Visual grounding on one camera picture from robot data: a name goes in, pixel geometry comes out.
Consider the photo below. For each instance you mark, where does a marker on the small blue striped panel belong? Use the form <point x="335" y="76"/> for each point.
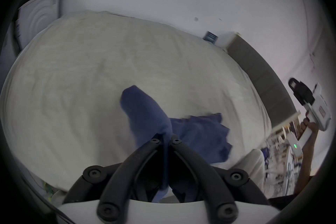
<point x="210" y="36"/>

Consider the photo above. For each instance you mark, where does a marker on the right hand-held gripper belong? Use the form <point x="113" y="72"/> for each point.
<point x="320" y="110"/>

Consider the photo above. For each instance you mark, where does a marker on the bed with beige sheet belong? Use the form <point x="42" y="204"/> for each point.
<point x="105" y="65"/>

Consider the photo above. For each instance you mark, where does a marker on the grey padded headboard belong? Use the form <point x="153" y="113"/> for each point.
<point x="262" y="73"/>

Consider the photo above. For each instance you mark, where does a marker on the white washing machine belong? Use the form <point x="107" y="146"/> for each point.
<point x="36" y="18"/>

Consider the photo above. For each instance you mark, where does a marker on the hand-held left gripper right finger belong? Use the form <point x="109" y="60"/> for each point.
<point x="196" y="167"/>

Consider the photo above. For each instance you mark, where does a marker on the dark blue shirt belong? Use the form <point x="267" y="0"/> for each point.
<point x="149" y="118"/>

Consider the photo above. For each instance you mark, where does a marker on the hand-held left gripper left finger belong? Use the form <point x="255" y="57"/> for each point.
<point x="131" y="167"/>

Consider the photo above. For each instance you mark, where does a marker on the person's right forearm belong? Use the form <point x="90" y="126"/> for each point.
<point x="305" y="165"/>

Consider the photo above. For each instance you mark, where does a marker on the person's right hand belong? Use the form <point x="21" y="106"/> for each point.
<point x="311" y="125"/>

